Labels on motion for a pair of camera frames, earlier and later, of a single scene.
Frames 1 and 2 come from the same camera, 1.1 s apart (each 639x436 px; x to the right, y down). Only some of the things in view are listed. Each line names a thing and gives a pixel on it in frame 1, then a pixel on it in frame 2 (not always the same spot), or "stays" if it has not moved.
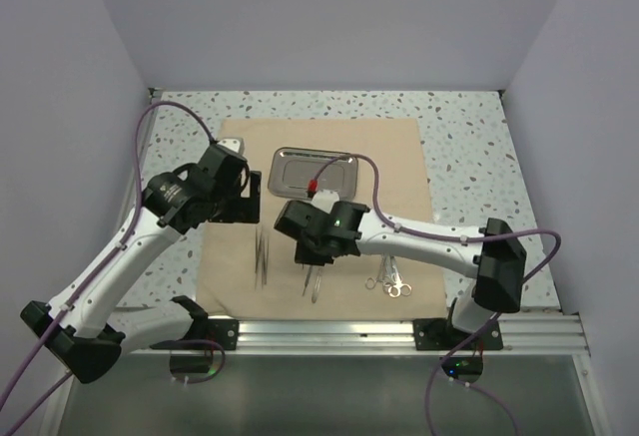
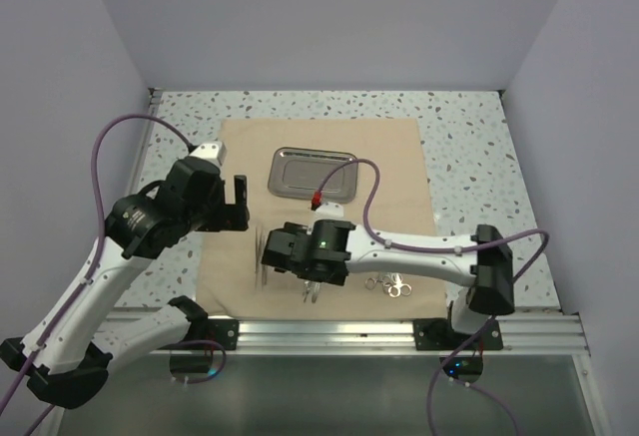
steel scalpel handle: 318,284 stays
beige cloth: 251,268 stays
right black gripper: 305,255 to 294,227
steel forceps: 258,243 stays
